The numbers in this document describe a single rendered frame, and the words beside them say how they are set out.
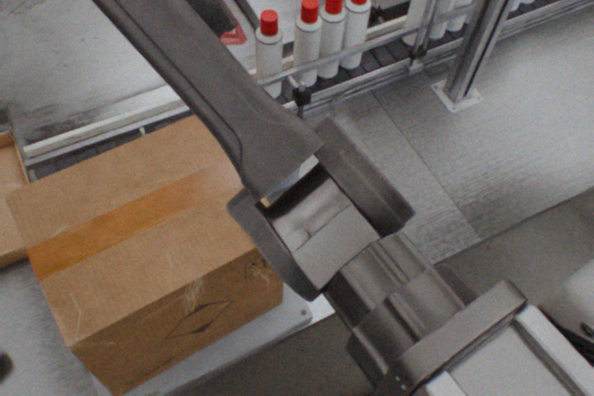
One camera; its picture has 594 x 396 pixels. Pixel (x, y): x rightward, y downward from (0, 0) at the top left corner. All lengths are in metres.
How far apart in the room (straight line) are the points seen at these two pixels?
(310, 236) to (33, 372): 0.75
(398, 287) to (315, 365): 1.52
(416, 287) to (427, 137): 0.93
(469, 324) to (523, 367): 0.04
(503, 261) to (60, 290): 1.63
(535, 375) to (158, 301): 0.51
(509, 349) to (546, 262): 1.86
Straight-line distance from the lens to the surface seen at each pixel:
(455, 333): 0.33
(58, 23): 1.52
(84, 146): 1.10
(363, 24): 1.21
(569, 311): 0.36
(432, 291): 0.36
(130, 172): 0.85
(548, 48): 1.54
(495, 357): 0.35
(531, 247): 2.21
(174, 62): 0.41
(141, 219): 0.81
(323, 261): 0.39
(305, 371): 1.88
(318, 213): 0.40
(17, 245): 1.18
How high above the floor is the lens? 1.81
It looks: 57 degrees down
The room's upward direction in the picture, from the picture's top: 4 degrees clockwise
